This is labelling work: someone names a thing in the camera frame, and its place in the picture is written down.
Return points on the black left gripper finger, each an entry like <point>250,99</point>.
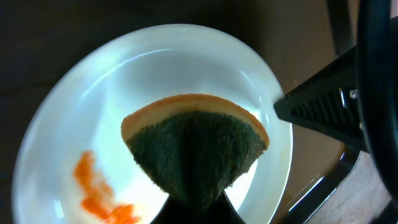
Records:
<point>220,211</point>
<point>323,103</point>
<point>172,213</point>

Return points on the large dark brown tray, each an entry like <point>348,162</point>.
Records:
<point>42,40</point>

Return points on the white plate with orange sauce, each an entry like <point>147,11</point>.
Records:
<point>85,109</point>

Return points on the yellow sponge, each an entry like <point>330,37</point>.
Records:
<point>194,146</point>

